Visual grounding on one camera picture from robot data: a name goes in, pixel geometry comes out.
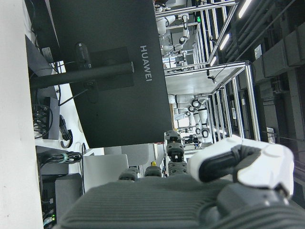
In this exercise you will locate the black power adapter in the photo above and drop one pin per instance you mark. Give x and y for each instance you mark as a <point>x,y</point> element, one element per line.
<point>64,128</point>

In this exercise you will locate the aluminium frame cell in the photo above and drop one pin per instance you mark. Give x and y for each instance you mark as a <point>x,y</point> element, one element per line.
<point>250,95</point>

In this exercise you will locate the silver laptop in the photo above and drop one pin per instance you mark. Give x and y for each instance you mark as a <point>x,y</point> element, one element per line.
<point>104,169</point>

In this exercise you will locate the white robot arms background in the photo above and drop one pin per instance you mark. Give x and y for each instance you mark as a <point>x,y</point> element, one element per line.
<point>202,117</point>

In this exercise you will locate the black monitor stand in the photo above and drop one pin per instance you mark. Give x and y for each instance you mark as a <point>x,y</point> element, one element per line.
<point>78,75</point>

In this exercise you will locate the ceiling light strip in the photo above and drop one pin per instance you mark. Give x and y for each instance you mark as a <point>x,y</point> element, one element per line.
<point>224,41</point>
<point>245,8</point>
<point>213,61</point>

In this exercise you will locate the black computer box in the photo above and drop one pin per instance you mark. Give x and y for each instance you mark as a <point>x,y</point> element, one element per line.
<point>66,190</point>

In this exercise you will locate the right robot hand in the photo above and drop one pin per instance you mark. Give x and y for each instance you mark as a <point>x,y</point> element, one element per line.
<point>147,205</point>

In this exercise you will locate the white humanoid robot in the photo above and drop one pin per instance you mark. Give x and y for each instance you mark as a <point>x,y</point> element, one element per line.
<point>184,33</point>

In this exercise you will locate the black Huawei monitor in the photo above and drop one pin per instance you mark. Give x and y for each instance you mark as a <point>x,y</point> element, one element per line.
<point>114,28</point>

